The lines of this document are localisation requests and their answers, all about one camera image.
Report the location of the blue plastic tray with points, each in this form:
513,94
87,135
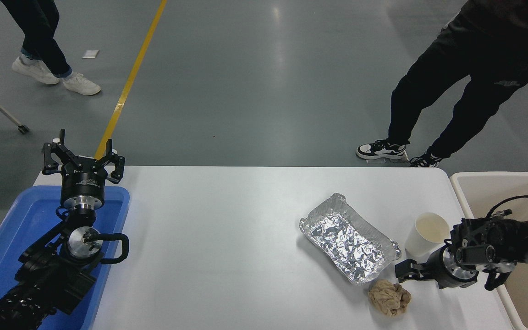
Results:
16,220

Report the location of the silver floor tape patch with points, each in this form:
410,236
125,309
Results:
376,161

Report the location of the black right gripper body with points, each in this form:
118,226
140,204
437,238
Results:
438,270

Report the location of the person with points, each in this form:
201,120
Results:
44,41
465,68

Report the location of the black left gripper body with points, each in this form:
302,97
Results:
83,181

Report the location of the crumpled tan paper ball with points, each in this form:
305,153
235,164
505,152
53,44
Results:
388,298

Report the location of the crinkled foil tray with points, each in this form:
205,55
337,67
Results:
346,243

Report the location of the white paper cup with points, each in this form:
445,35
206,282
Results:
422,238

